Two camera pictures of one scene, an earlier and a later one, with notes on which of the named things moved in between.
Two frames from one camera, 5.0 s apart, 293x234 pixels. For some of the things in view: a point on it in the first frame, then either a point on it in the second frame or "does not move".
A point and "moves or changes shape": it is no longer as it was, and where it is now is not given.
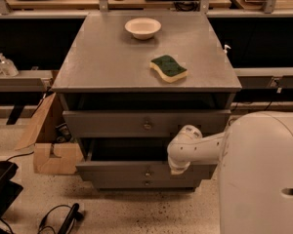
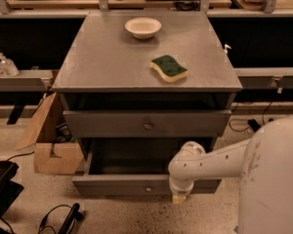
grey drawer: (133, 159) moves or changes shape
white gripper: (178, 157) -> (180, 188)
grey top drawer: (150, 123) does not move
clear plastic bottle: (7, 66) does not move
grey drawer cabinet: (130, 82) does not move
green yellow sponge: (169, 68) does not move
